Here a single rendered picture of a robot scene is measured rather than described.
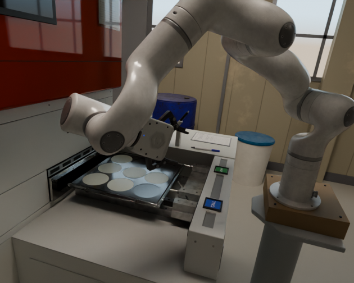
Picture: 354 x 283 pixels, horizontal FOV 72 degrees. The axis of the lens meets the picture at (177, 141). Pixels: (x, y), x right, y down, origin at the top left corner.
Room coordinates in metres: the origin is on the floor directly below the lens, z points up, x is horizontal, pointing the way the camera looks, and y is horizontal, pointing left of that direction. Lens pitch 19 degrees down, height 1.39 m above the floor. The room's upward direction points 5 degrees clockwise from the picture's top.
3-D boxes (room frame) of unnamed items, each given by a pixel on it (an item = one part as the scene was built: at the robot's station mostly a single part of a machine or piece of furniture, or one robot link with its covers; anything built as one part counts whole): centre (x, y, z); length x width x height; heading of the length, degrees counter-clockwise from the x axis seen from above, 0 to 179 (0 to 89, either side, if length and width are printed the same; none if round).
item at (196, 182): (0.88, -0.09, 0.87); 0.36 x 0.08 x 0.03; 166
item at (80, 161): (0.97, 0.38, 0.89); 0.44 x 0.02 x 0.10; 166
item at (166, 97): (2.94, 0.10, 0.46); 0.61 x 0.61 x 0.92
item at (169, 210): (0.80, 0.15, 0.84); 0.50 x 0.02 x 0.03; 76
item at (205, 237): (0.78, -0.16, 0.89); 0.55 x 0.09 x 0.14; 166
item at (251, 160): (2.76, -0.91, 0.28); 0.46 x 0.46 x 0.56
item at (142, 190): (0.93, 0.18, 0.90); 0.34 x 0.34 x 0.01; 76
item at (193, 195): (0.81, -0.07, 0.89); 0.08 x 0.03 x 0.03; 76
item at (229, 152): (1.28, -0.01, 0.89); 0.62 x 0.35 x 0.14; 76
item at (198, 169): (1.05, -0.13, 0.89); 0.08 x 0.03 x 0.03; 76
